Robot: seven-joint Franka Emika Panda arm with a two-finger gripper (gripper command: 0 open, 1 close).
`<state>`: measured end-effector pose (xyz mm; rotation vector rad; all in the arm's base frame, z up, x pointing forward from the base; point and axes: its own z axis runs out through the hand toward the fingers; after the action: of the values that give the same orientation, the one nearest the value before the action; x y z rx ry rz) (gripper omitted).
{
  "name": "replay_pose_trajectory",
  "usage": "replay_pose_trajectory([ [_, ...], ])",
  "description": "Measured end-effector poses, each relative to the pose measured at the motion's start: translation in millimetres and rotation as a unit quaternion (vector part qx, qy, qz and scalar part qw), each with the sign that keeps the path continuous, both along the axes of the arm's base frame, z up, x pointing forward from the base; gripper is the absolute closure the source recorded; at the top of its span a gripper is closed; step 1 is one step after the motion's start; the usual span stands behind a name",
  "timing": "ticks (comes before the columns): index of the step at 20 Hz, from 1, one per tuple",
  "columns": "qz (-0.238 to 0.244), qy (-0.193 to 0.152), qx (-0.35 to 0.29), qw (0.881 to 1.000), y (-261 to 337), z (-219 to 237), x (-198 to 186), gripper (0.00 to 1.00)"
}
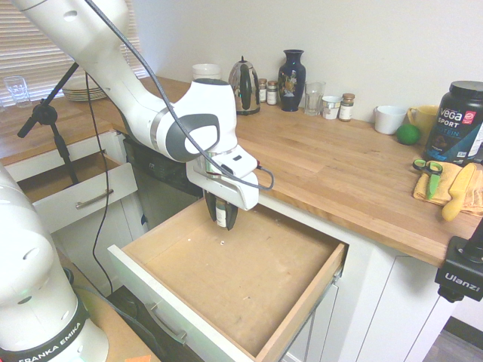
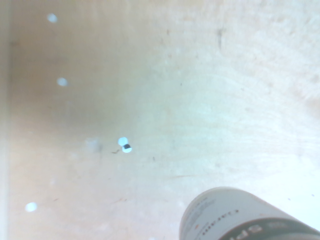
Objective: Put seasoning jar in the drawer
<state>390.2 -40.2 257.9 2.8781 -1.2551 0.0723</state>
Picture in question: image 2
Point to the light wooden drawer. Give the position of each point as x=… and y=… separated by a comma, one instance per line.
x=200, y=100

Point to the white round paper dot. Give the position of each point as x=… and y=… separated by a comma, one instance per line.
x=122, y=140
x=62, y=82
x=31, y=207
x=52, y=18

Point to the white seasoning jar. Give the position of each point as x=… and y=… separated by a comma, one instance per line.
x=232, y=217

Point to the white dot with black mark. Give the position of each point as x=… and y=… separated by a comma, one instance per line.
x=126, y=149

